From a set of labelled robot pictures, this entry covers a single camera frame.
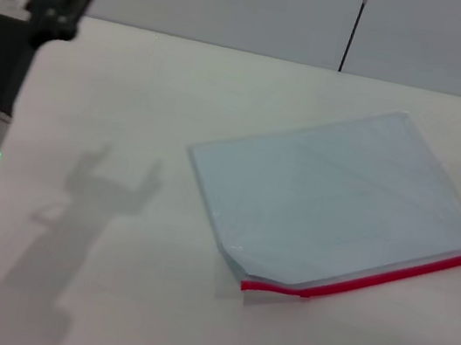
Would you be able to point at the clear document bag red zipper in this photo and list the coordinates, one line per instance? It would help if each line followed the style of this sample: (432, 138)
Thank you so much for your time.
(334, 190)

